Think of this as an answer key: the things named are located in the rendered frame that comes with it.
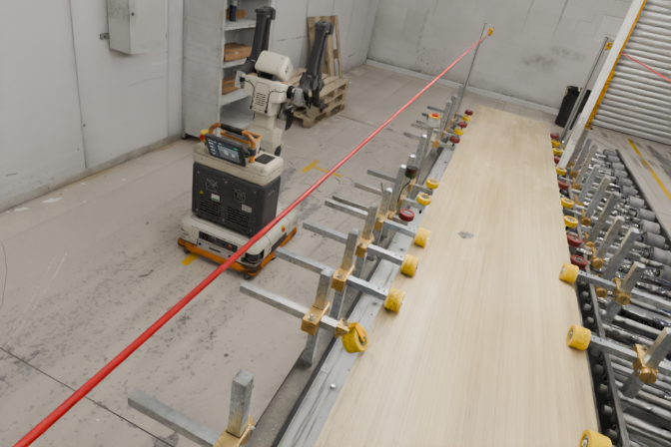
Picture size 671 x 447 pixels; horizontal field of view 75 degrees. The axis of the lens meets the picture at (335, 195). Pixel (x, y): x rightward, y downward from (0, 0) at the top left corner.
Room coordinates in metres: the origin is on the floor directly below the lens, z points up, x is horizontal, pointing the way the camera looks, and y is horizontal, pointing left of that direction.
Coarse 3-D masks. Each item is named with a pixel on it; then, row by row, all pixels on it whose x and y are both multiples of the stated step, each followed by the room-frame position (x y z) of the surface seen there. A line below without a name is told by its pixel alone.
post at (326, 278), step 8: (328, 272) 1.12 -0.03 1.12; (320, 280) 1.12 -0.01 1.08; (328, 280) 1.12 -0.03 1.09; (320, 288) 1.12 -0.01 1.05; (328, 288) 1.12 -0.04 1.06; (320, 296) 1.12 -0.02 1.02; (328, 296) 1.14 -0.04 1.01; (320, 304) 1.12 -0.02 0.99; (320, 328) 1.13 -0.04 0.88; (312, 336) 1.12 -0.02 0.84; (312, 344) 1.12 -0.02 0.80; (312, 352) 1.12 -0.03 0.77; (312, 360) 1.11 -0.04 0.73
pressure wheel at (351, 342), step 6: (354, 330) 1.05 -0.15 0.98; (342, 336) 1.04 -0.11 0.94; (348, 336) 1.03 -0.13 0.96; (354, 336) 1.03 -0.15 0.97; (366, 336) 1.07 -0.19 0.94; (342, 342) 1.03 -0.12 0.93; (348, 342) 1.02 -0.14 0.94; (354, 342) 1.02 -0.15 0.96; (360, 342) 1.04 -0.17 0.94; (366, 342) 1.05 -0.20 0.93; (348, 348) 1.02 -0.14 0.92; (354, 348) 1.01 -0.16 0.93; (360, 348) 1.01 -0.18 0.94
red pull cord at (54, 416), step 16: (416, 96) 1.46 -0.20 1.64; (288, 208) 0.58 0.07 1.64; (272, 224) 0.53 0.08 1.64; (256, 240) 0.49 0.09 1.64; (176, 304) 0.34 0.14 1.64; (160, 320) 0.32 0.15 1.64; (144, 336) 0.29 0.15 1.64; (128, 352) 0.27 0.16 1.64; (112, 368) 0.25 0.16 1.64; (96, 384) 0.24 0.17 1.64; (48, 416) 0.20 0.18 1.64; (32, 432) 0.19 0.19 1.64
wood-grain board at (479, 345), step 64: (512, 128) 4.12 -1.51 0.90; (448, 192) 2.40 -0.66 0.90; (512, 192) 2.60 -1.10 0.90; (448, 256) 1.70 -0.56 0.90; (512, 256) 1.81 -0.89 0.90; (384, 320) 1.20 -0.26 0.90; (448, 320) 1.27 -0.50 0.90; (512, 320) 1.34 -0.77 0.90; (576, 320) 1.42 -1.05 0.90; (384, 384) 0.93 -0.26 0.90; (448, 384) 0.98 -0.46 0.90; (512, 384) 1.03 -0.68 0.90; (576, 384) 1.09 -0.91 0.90
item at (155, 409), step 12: (132, 396) 0.69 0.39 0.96; (144, 396) 0.70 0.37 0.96; (144, 408) 0.67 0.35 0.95; (156, 408) 0.67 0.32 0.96; (168, 408) 0.68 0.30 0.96; (156, 420) 0.66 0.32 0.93; (168, 420) 0.65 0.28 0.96; (180, 420) 0.65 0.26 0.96; (192, 420) 0.66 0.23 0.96; (180, 432) 0.64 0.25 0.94; (192, 432) 0.63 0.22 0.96; (204, 432) 0.64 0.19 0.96; (216, 432) 0.64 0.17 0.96; (204, 444) 0.62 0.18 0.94
